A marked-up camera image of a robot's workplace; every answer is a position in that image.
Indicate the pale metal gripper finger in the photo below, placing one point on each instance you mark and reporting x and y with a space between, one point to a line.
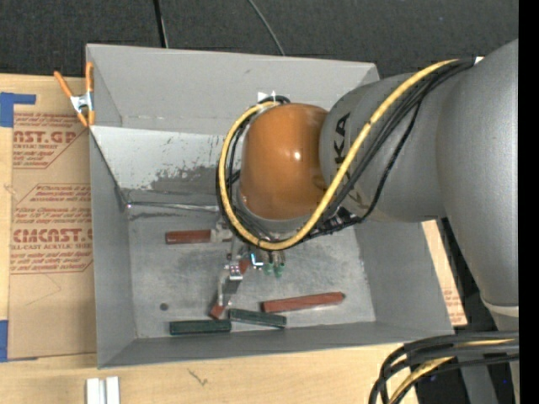
220 288
231 286

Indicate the brown cardboard board, red print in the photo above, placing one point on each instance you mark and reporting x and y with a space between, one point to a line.
46 267

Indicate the grey metal bin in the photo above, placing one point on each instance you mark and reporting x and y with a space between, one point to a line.
168 276

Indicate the dark green flat block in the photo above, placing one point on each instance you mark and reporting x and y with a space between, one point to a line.
259 318
200 327

